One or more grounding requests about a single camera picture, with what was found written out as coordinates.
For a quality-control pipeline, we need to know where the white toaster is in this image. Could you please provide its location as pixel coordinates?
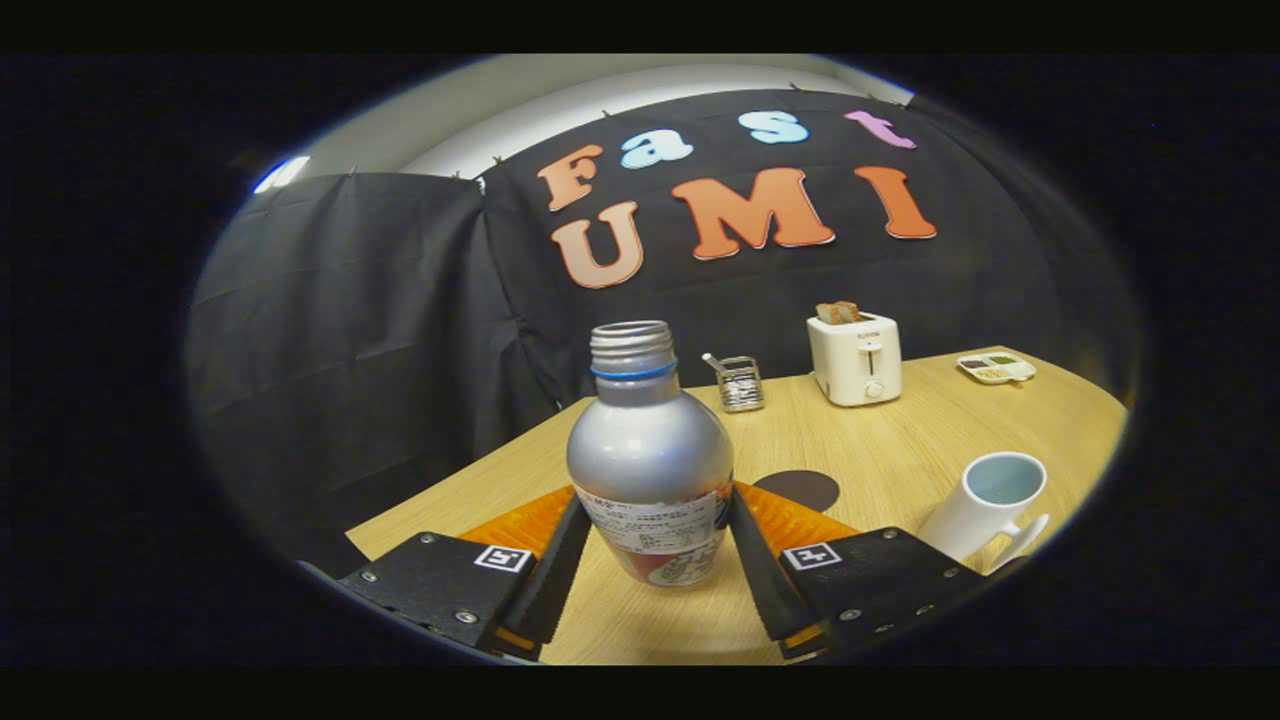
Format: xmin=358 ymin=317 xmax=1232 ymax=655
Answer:
xmin=807 ymin=312 xmax=903 ymax=407

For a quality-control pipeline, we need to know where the white cup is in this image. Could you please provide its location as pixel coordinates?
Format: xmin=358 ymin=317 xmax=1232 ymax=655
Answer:
xmin=918 ymin=451 xmax=1051 ymax=576

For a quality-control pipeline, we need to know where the wire basket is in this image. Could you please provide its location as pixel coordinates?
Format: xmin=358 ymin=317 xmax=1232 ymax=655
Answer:
xmin=702 ymin=352 xmax=766 ymax=413

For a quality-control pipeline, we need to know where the black backdrop cloth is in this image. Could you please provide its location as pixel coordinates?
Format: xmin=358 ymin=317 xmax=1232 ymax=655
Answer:
xmin=185 ymin=90 xmax=1141 ymax=576

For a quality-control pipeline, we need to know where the white divided dish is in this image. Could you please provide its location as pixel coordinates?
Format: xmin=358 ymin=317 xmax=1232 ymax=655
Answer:
xmin=957 ymin=351 xmax=1037 ymax=386

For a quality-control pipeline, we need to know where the silver juice bottle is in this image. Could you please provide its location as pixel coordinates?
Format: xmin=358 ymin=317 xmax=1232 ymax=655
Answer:
xmin=566 ymin=320 xmax=736 ymax=589

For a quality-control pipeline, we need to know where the dark round coaster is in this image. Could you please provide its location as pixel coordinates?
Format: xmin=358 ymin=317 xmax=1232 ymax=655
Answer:
xmin=752 ymin=470 xmax=841 ymax=513

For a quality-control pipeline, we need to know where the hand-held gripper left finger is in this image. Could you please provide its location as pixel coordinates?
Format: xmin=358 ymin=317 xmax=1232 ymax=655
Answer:
xmin=340 ymin=485 xmax=593 ymax=661

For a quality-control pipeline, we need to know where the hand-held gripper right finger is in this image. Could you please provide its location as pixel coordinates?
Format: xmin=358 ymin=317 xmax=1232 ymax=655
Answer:
xmin=728 ymin=480 xmax=991 ymax=661

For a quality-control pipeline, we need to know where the ceiling light panel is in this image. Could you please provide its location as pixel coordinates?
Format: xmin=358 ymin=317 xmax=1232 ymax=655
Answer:
xmin=252 ymin=155 xmax=311 ymax=194

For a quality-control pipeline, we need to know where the wooden table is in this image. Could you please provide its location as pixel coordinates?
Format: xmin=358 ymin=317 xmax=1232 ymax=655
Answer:
xmin=345 ymin=346 xmax=1129 ymax=666

